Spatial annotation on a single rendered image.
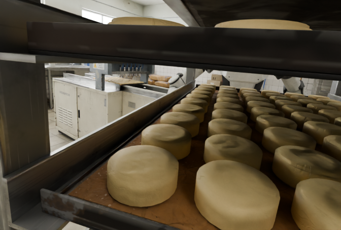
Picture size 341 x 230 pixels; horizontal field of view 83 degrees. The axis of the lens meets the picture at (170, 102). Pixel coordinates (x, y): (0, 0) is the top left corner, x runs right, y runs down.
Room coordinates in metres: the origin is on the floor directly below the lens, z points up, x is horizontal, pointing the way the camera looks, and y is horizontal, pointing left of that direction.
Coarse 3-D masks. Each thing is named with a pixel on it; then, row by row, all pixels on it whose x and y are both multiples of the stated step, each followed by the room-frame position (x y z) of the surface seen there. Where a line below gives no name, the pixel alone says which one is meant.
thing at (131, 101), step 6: (126, 96) 2.07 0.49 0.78; (132, 96) 2.01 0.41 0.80; (138, 96) 1.97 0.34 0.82; (144, 96) 1.92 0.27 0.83; (126, 102) 2.07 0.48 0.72; (132, 102) 2.01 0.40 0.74; (138, 102) 1.96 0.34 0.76; (144, 102) 1.91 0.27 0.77; (126, 108) 2.07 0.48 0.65; (132, 108) 2.01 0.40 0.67
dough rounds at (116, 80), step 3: (93, 78) 2.42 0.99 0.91; (105, 78) 2.44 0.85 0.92; (108, 78) 2.46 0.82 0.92; (111, 78) 2.54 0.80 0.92; (114, 78) 2.52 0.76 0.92; (117, 78) 2.55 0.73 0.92; (120, 78) 2.60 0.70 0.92; (123, 78) 2.59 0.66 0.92; (108, 81) 2.25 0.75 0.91; (111, 81) 2.22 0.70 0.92; (114, 81) 2.24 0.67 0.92; (117, 81) 2.27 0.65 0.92; (120, 81) 2.26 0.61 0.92; (123, 81) 2.28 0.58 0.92; (126, 81) 2.33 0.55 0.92; (129, 81) 2.32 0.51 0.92; (132, 81) 2.39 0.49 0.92; (135, 81) 2.37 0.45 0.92; (138, 81) 2.40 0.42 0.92; (120, 84) 2.12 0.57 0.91
